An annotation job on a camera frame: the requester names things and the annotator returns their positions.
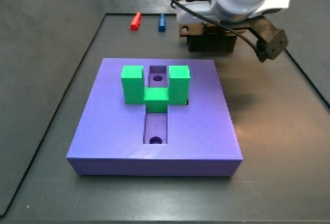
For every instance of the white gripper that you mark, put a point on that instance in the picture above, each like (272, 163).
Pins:
(200, 7)

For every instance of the brown T-shaped block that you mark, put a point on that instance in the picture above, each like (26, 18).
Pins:
(202, 30)

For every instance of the blue peg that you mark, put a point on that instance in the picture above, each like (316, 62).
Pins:
(162, 23)

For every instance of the red peg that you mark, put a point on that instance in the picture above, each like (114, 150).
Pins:
(135, 22)

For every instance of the green U-shaped block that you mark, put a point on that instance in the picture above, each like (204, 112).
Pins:
(157, 97)

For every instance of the purple base block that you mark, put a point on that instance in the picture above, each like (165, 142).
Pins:
(187, 142)

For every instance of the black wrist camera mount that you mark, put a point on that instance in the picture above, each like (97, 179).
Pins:
(272, 40)

